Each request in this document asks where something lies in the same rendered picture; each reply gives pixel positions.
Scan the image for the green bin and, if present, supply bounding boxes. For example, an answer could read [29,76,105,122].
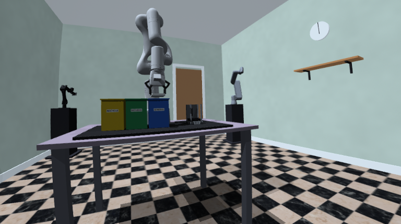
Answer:
[125,99,148,130]

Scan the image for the yellow open-top bin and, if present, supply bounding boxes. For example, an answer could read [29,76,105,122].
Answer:
[100,99,126,131]

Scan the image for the blue bin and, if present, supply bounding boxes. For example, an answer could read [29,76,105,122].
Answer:
[148,98,170,128]

